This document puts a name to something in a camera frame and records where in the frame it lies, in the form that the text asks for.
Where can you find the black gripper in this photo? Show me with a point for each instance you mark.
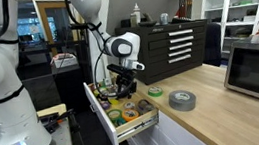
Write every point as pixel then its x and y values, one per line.
pixel 126 81

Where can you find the clear white tape roll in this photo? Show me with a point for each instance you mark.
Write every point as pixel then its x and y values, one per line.
pixel 129 105

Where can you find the metal can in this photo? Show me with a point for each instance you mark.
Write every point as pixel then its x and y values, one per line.
pixel 164 19

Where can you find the wooden drawer white front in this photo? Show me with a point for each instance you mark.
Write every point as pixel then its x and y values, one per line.
pixel 104 126

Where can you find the green tape roll wide hole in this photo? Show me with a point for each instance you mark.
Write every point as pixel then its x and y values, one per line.
pixel 111 116

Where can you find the white yellow tape roll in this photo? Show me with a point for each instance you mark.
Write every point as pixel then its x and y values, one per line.
pixel 114 101

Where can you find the black flat tool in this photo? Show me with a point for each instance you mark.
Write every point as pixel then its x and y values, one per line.
pixel 147 23

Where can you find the white pink box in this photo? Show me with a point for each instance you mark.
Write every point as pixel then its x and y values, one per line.
pixel 64 61

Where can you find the small purple tape roll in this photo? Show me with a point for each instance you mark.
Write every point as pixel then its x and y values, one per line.
pixel 145 106

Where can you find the grey duct tape roll plain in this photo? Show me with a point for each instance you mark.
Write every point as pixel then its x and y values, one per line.
pixel 179 104

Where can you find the small green tape roll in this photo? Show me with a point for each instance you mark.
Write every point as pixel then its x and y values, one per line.
pixel 155 91

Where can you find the dark office chair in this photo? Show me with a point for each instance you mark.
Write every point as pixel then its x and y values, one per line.
pixel 212 44

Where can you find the orange masking tape roll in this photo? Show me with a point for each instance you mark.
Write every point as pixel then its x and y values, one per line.
pixel 130 115

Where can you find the teal tape roll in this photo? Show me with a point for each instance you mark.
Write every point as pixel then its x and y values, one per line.
pixel 121 121

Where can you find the white squeeze bottle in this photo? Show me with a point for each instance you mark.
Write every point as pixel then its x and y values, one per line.
pixel 137 14

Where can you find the black tool chest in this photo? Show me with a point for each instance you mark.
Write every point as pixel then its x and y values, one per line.
pixel 158 62

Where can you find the dark small bottle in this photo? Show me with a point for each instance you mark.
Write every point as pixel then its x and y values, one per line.
pixel 133 21

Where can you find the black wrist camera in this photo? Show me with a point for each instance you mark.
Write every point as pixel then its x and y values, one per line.
pixel 119 69

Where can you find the purple tape roll clear core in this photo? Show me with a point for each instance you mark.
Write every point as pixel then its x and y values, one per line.
pixel 105 105

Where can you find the wooden door frame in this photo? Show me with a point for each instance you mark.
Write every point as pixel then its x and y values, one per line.
pixel 43 26

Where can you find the steel microwave oven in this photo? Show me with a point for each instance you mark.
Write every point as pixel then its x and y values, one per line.
pixel 257 72

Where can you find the yellow-green tape roll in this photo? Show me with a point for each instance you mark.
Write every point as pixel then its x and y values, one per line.
pixel 97 93

